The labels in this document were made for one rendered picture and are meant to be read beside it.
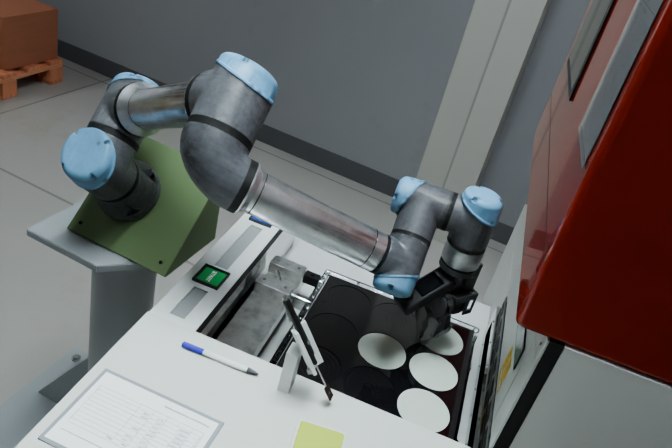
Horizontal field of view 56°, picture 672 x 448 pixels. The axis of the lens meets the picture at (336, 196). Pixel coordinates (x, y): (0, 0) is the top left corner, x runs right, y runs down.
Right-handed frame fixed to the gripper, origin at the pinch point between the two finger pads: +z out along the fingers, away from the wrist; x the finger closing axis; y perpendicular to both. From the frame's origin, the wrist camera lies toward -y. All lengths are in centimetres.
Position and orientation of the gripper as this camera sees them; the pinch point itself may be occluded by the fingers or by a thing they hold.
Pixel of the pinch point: (420, 339)
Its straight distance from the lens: 133.7
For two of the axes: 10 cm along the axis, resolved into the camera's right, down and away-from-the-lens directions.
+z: -2.2, 8.4, 4.9
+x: -4.9, -5.3, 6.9
